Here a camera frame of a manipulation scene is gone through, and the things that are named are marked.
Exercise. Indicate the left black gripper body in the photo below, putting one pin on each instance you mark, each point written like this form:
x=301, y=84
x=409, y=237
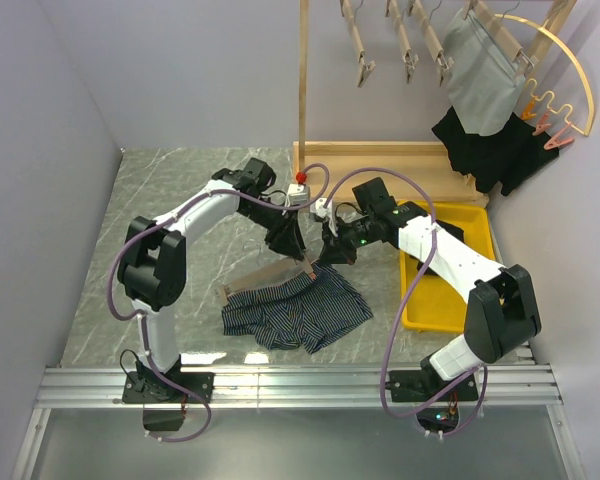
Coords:
x=278, y=222

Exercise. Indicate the black hanging underwear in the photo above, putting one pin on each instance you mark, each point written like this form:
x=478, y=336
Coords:
x=507, y=158

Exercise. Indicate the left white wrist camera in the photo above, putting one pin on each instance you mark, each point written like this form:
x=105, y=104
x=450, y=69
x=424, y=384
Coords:
x=298, y=192

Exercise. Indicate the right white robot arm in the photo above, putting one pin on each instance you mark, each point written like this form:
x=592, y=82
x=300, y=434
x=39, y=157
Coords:
x=501, y=308

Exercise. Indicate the aluminium mounting rail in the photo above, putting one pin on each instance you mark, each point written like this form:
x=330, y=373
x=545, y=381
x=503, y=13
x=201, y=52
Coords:
x=300, y=422

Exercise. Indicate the orange clothespin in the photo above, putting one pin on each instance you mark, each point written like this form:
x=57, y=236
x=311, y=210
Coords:
x=529, y=111

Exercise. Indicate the black underwear in tray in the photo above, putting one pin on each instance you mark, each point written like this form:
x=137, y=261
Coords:
x=453, y=230

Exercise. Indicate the wooden clip hanger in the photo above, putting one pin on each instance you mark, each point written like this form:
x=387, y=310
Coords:
x=365, y=66
x=500, y=35
x=442, y=61
x=409, y=58
x=268, y=275

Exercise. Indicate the gold semicircle clip hanger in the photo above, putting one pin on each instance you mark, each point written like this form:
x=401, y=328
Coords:
x=584, y=80

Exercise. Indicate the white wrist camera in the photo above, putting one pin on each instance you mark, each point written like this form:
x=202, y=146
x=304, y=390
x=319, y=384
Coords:
x=322, y=211
x=298, y=192

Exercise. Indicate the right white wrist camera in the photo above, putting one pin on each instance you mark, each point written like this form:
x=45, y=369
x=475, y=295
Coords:
x=322, y=211

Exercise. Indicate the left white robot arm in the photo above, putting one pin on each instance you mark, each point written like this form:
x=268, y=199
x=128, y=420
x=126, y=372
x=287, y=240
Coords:
x=152, y=269

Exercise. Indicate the striped navy underwear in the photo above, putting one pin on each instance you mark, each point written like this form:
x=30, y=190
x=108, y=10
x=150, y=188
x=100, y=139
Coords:
x=302, y=312

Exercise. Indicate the yellow plastic tray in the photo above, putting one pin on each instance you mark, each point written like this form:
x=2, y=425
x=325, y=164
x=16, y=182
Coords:
x=434, y=305

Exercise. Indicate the pink clothespin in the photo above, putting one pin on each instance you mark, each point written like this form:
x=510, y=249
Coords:
x=542, y=124
x=560, y=139

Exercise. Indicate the wooden drying rack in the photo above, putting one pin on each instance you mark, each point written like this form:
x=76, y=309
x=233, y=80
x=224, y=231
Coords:
x=426, y=163

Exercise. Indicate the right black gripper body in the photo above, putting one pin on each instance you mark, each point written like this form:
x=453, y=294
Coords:
x=350, y=238

